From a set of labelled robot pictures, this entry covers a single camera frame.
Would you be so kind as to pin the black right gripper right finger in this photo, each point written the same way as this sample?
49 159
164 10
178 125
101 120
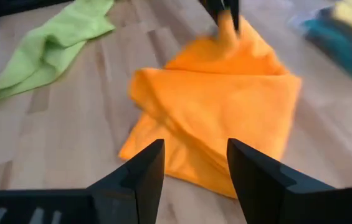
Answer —
272 199

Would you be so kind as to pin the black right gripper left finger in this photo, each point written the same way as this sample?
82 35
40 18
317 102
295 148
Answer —
116 202

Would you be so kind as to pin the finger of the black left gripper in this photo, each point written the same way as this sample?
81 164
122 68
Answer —
234 14
213 7

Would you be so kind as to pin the orange microfiber towel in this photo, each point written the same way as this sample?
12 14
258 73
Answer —
219 109

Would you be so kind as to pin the teal microfiber towel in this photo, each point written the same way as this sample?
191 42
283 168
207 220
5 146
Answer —
344 49

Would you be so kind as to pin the lime green microfiber towel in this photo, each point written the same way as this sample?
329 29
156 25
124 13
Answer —
51 49

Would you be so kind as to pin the clear plastic bin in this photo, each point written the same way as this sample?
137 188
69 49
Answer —
297 21

